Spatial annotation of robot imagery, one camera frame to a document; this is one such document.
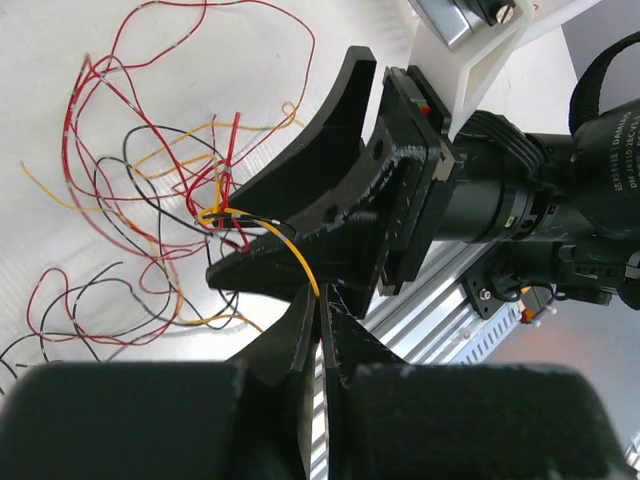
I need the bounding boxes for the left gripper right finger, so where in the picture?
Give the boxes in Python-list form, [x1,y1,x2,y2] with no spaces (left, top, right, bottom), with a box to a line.
[319,285,634,479]

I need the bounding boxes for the wire bundle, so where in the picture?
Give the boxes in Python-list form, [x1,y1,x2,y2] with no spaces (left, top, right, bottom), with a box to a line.
[0,0,317,381]

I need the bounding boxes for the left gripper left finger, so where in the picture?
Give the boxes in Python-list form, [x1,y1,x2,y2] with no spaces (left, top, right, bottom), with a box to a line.
[1,287,316,479]

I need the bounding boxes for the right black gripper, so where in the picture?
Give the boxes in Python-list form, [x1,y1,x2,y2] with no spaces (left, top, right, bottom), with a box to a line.
[205,46,461,316]

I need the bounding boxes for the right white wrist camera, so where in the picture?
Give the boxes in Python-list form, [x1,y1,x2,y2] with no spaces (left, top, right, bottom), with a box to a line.
[409,0,597,137]

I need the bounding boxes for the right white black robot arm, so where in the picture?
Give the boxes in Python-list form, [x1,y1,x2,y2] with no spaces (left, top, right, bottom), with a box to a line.
[205,34,639,317]

